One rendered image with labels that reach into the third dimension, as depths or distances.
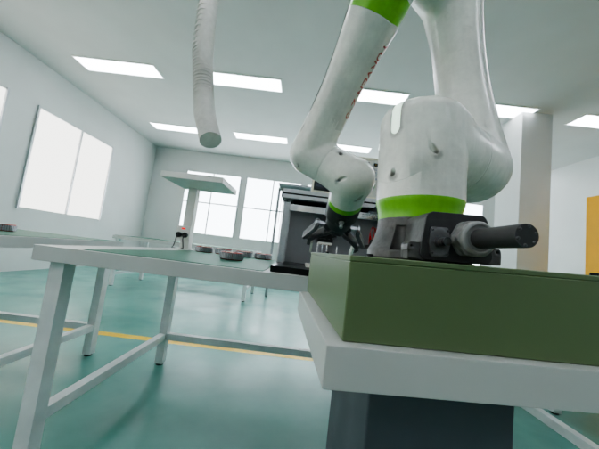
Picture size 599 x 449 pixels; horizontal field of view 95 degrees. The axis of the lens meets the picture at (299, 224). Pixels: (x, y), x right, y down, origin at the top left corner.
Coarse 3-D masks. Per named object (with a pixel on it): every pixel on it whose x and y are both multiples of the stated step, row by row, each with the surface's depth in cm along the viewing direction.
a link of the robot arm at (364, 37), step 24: (360, 24) 54; (384, 24) 54; (336, 48) 59; (360, 48) 56; (384, 48) 58; (336, 72) 59; (360, 72) 59; (336, 96) 61; (312, 120) 64; (336, 120) 63; (312, 144) 65; (336, 144) 67; (312, 168) 66
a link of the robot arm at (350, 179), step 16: (336, 160) 63; (352, 160) 62; (320, 176) 66; (336, 176) 63; (352, 176) 61; (368, 176) 62; (336, 192) 65; (352, 192) 63; (368, 192) 64; (336, 208) 70; (352, 208) 69
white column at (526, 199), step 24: (528, 120) 409; (552, 120) 409; (528, 144) 406; (528, 168) 402; (504, 192) 430; (528, 192) 399; (504, 216) 424; (528, 216) 395; (504, 264) 412; (528, 264) 389
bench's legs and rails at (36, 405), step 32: (64, 288) 94; (64, 320) 96; (32, 352) 90; (128, 352) 144; (160, 352) 176; (288, 352) 177; (32, 384) 89; (96, 384) 117; (32, 416) 89; (544, 416) 130; (32, 448) 89
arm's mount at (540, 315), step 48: (336, 288) 31; (384, 288) 27; (432, 288) 27; (480, 288) 28; (528, 288) 28; (576, 288) 29; (384, 336) 27; (432, 336) 27; (480, 336) 27; (528, 336) 28; (576, 336) 28
